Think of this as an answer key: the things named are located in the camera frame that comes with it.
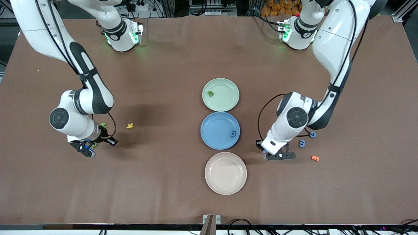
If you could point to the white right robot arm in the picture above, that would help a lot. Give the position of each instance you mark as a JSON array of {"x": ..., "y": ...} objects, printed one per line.
[{"x": 32, "y": 26}]

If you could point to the white power strip with plugs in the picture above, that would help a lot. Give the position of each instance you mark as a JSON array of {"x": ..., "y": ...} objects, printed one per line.
[{"x": 138, "y": 6}]

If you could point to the orange bag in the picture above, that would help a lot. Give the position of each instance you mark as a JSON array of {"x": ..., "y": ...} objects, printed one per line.
[{"x": 277, "y": 8}]

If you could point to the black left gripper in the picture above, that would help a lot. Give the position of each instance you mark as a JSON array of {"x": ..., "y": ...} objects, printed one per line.
[{"x": 258, "y": 146}]

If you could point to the long white power strip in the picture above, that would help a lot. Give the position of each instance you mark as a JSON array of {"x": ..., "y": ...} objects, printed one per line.
[{"x": 220, "y": 13}]

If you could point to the yellow letter K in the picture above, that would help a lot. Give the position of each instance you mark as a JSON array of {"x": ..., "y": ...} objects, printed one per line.
[{"x": 130, "y": 125}]

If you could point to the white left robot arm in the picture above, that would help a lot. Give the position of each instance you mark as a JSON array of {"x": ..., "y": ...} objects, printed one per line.
[{"x": 336, "y": 36}]

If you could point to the orange letter E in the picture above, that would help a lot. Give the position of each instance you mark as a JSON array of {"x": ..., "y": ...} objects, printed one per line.
[{"x": 315, "y": 158}]

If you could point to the beige plate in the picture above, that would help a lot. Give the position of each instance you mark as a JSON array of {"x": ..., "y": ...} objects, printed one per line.
[{"x": 225, "y": 173}]

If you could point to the blue plate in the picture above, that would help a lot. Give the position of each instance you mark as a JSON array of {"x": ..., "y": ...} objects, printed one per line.
[{"x": 215, "y": 131}]

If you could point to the black table edge rail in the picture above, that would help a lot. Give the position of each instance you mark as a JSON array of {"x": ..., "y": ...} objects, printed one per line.
[{"x": 98, "y": 227}]

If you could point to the light green plate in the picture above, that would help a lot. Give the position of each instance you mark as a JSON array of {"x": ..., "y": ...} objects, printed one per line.
[{"x": 220, "y": 95}]

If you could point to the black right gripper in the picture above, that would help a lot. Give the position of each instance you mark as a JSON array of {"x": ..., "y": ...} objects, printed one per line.
[{"x": 104, "y": 134}]

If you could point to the grey metal bracket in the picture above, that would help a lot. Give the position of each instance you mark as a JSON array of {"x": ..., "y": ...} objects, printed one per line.
[{"x": 211, "y": 223}]

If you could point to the blue letter m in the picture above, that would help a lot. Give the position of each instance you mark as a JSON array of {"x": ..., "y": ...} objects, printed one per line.
[{"x": 302, "y": 143}]

